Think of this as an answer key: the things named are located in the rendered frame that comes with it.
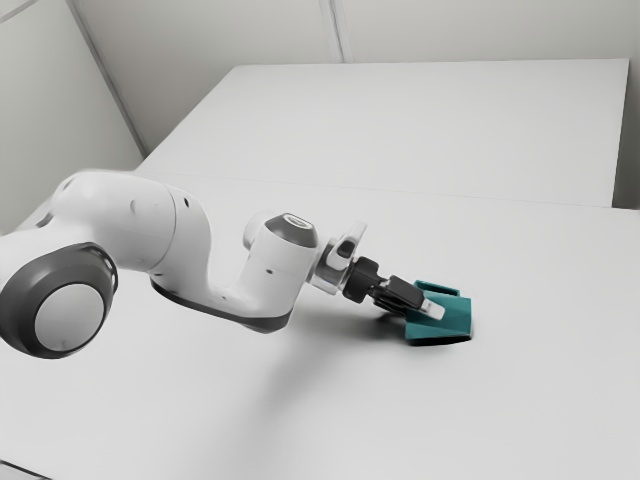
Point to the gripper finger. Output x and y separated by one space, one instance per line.
411 296

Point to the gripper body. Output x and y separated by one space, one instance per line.
364 281

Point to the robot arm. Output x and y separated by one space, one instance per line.
165 240

